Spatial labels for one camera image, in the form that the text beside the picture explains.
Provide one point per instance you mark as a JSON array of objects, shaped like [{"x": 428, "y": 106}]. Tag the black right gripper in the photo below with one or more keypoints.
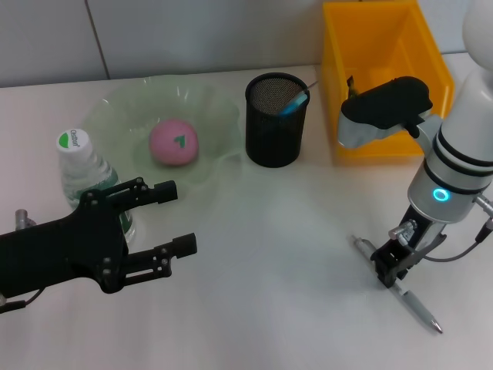
[{"x": 416, "y": 239}]

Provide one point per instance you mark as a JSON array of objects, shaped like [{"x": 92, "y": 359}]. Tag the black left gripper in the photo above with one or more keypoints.
[{"x": 65, "y": 250}]

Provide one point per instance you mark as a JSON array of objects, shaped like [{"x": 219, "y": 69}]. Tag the silver ballpoint pen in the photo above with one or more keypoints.
[{"x": 420, "y": 308}]

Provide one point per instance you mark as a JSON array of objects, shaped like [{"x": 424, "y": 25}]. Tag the pink peach toy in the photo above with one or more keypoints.
[{"x": 169, "y": 150}]

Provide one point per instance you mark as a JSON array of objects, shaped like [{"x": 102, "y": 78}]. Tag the clear water bottle green label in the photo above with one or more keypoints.
[{"x": 77, "y": 162}]

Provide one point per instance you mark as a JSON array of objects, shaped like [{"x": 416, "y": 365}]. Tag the green plastic wrapper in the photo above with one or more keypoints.
[{"x": 352, "y": 86}]

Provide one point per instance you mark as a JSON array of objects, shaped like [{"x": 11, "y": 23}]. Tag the blue scissors with cap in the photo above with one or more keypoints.
[{"x": 294, "y": 104}]

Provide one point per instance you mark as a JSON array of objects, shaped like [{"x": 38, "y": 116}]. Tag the clear plastic ruler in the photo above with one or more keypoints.
[{"x": 312, "y": 86}]

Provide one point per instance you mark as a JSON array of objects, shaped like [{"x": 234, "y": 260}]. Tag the green glass fruit plate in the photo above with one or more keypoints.
[{"x": 215, "y": 127}]

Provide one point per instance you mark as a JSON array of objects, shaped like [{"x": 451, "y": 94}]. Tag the black mesh pen cup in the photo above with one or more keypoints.
[{"x": 275, "y": 138}]

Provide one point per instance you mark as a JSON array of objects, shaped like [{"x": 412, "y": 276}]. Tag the yellow plastic storage bin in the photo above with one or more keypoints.
[{"x": 385, "y": 50}]

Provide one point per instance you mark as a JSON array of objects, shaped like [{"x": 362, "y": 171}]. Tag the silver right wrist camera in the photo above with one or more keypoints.
[{"x": 385, "y": 112}]

